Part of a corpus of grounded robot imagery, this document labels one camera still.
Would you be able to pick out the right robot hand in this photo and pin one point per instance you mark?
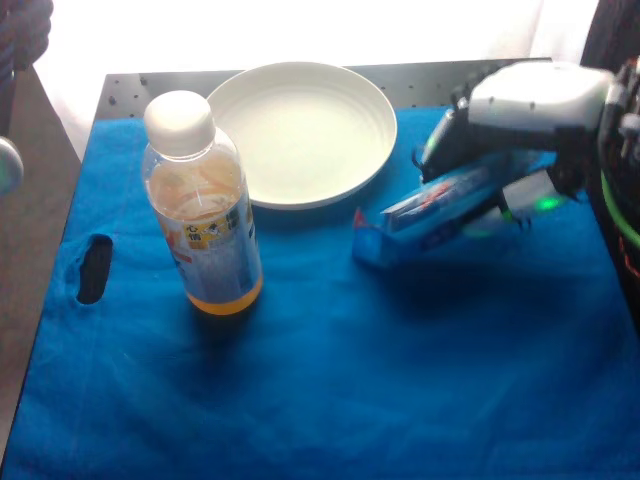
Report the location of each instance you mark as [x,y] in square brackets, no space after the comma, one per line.
[540,95]

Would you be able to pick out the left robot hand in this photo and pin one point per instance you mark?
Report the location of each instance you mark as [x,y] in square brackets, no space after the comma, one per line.
[9,167]

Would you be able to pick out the blue snack packet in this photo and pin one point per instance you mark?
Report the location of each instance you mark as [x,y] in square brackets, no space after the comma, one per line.
[400,225]

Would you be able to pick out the orange drink bottle white cap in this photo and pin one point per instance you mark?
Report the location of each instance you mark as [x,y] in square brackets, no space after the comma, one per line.
[210,240]

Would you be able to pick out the cream round plate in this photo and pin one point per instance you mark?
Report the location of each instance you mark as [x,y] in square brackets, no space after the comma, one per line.
[310,135]

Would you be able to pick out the blue table cloth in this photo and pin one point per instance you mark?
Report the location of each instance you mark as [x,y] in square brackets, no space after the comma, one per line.
[350,375]

